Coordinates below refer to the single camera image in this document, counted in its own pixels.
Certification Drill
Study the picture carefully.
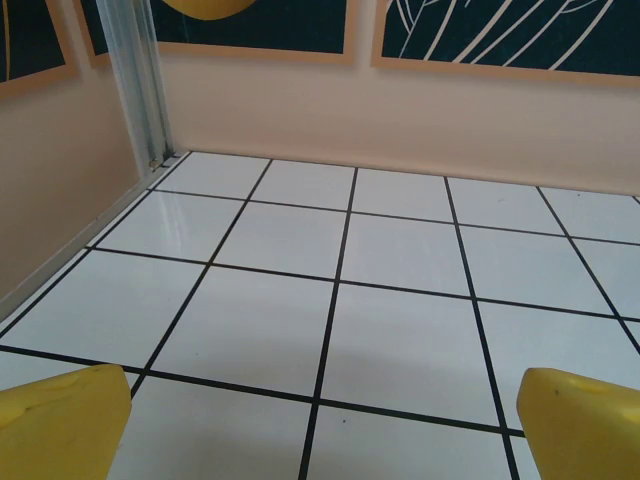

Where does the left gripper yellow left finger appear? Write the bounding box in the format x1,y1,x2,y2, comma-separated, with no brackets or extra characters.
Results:
0,363,132,480

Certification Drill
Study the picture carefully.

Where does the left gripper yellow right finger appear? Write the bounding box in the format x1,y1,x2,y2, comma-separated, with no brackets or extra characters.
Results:
516,367,640,480

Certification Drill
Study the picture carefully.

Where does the aluminium table edge strip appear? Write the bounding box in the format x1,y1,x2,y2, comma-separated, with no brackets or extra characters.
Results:
0,151,192,321

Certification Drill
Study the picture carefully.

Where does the aluminium corner post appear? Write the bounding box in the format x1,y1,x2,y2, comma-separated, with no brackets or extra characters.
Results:
96,0,177,174

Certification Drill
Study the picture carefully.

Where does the wall panel orange oval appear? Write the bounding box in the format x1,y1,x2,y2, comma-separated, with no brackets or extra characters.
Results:
157,0,357,69

